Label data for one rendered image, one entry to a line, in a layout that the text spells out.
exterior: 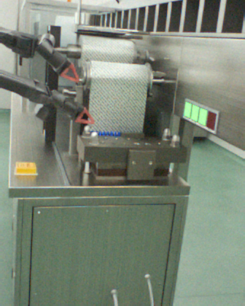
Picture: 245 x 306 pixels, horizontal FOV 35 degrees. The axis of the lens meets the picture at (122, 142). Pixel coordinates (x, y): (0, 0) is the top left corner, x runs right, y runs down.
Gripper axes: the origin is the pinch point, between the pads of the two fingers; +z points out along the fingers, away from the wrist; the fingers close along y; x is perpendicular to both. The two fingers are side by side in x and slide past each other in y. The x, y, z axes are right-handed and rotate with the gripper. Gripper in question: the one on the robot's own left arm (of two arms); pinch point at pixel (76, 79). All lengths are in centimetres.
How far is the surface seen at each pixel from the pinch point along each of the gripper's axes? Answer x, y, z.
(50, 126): -24.4, -27.7, 12.7
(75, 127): -14.8, -2.4, 13.9
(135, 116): 5.8, 6.3, 26.9
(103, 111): -1.9, 5.8, 15.2
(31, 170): -35.5, 18.6, 6.2
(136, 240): -29, 33, 51
